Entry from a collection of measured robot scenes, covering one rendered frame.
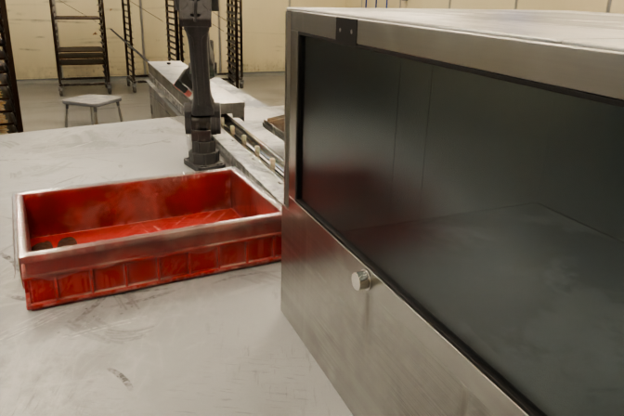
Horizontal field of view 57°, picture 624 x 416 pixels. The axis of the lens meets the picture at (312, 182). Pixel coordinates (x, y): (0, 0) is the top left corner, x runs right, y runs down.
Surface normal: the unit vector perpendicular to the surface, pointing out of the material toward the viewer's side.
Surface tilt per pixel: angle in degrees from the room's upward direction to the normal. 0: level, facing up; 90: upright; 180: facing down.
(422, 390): 90
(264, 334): 0
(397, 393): 89
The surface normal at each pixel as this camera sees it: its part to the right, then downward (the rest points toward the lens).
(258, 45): 0.39, 0.30
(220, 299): 0.03, -0.95
